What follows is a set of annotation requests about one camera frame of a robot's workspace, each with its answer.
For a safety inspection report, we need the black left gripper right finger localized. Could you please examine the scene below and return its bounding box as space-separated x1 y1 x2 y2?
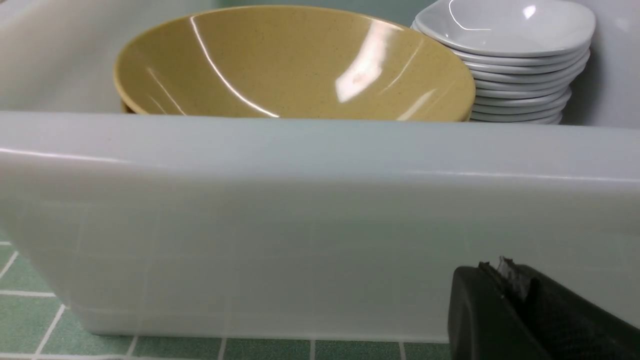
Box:
478 257 639 360

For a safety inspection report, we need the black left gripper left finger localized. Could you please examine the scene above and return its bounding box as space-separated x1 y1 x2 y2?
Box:
447 265 551 360

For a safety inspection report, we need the yellow bowl in tub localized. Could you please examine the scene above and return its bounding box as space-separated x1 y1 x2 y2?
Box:
112 5 476 123

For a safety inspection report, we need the top white stacked dish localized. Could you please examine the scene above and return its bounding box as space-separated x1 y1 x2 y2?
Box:
414 0 597 58

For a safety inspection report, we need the white plastic tub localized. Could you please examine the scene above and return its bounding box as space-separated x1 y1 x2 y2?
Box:
1 0 639 342

